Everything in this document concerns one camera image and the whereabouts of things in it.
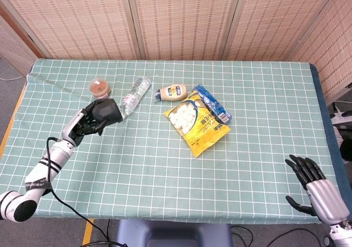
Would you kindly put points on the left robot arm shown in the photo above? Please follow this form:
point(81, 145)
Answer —
point(35, 178)

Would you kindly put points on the mayonnaise squeeze bottle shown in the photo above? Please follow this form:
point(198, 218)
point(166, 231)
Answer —
point(173, 93)

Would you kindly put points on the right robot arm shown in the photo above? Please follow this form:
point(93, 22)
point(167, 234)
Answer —
point(342, 234)

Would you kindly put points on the clear plastic water bottle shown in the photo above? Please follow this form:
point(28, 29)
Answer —
point(136, 94)

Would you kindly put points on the small brown pudding cup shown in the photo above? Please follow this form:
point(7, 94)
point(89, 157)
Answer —
point(99, 88)

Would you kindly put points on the green checked tablecloth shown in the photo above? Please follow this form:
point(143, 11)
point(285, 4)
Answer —
point(154, 181)

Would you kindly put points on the woven folding screen panel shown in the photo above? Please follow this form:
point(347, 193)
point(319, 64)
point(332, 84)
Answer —
point(332, 51)
point(13, 49)
point(184, 21)
point(275, 21)
point(77, 21)

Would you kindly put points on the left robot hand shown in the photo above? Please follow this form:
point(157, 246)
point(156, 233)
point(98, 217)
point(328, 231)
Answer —
point(74, 126)

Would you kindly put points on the yellow marshmallow bag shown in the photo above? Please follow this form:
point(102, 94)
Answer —
point(198, 131)

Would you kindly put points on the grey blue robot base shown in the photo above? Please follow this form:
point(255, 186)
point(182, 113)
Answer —
point(173, 233)

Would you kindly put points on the white equipment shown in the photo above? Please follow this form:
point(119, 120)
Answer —
point(341, 116)

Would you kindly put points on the blue snack packet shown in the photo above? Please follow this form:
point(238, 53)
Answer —
point(214, 105)

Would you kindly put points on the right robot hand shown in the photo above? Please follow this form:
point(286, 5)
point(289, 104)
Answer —
point(324, 197)

